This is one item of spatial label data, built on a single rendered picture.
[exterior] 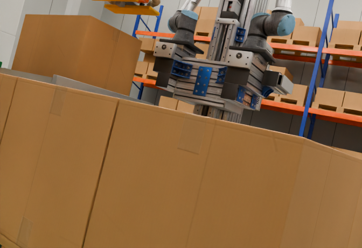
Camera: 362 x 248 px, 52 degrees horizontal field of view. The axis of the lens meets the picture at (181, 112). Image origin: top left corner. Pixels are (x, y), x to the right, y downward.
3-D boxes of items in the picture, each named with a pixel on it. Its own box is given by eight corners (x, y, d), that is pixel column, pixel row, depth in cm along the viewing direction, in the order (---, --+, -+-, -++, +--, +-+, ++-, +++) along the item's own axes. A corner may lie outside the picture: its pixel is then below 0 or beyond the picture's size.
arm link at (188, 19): (182, 26, 235) (187, 6, 235) (172, 28, 246) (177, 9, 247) (197, 32, 241) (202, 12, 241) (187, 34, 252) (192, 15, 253)
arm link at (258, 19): (254, 40, 227) (259, 19, 227) (273, 40, 217) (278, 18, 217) (243, 33, 218) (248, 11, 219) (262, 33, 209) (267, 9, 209)
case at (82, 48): (8, 78, 218) (25, 13, 219) (64, 93, 250) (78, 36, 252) (70, 92, 182) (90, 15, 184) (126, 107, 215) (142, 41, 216)
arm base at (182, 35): (178, 47, 253) (181, 33, 253) (197, 49, 245) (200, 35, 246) (166, 40, 240) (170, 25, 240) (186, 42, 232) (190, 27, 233)
